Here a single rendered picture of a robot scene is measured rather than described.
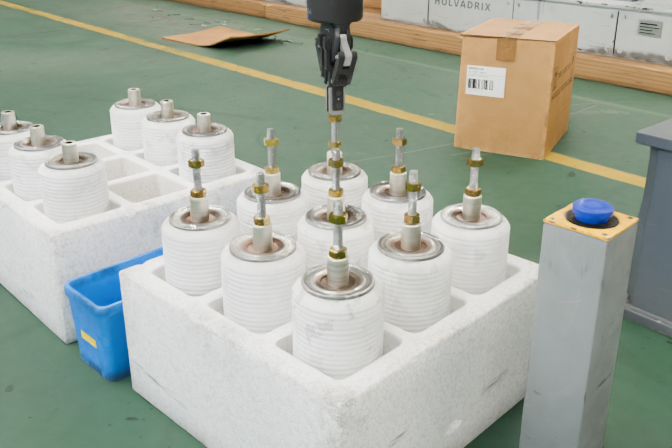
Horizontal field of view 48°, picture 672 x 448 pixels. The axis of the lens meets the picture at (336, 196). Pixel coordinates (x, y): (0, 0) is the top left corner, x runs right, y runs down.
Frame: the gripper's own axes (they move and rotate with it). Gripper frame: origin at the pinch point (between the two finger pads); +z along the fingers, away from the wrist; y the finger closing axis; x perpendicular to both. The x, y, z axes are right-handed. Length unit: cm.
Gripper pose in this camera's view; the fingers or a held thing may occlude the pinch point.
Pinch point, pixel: (335, 99)
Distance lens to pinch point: 105.4
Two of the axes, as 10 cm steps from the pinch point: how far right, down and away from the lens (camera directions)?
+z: 0.0, 9.3, 3.7
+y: 2.8, 3.5, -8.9
